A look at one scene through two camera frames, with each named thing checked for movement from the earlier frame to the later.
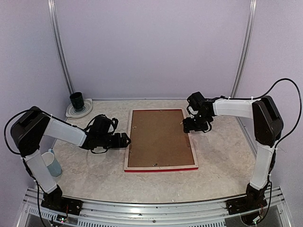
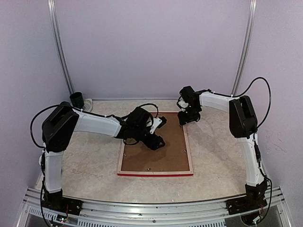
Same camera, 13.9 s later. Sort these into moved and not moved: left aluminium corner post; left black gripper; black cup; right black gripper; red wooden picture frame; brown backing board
Moved: left black gripper; right black gripper; red wooden picture frame
Not moved: brown backing board; black cup; left aluminium corner post
